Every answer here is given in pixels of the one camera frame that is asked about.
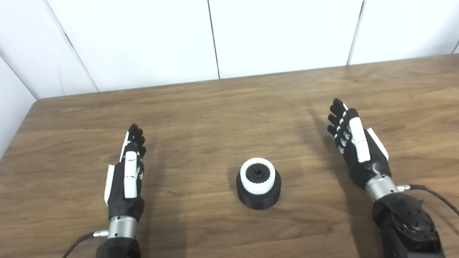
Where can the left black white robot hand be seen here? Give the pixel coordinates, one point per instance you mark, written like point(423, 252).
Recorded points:
point(124, 203)

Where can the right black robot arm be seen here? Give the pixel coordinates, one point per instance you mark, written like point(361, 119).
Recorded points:
point(404, 226)

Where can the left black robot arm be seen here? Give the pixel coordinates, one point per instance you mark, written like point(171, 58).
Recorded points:
point(116, 250)

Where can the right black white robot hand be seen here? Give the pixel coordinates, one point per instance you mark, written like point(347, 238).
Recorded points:
point(370, 165)

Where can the round black plastic part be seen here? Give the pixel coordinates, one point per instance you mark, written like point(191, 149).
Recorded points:
point(260, 202)

